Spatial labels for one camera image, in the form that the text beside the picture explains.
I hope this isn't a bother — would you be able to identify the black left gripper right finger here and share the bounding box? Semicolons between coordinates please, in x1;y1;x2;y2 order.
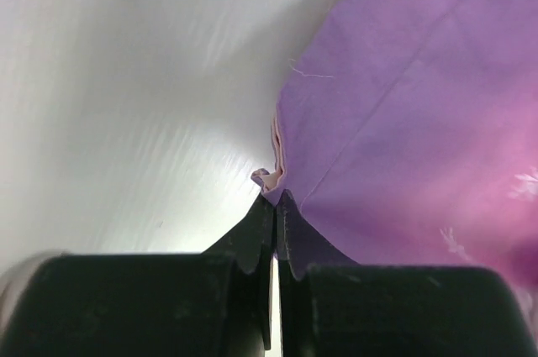
275;192;537;356

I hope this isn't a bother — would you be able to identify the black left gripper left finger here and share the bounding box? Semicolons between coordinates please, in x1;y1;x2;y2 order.
1;198;274;356

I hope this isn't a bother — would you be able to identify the purple printed cloth placemat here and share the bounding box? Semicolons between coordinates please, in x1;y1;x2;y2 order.
253;0;537;314

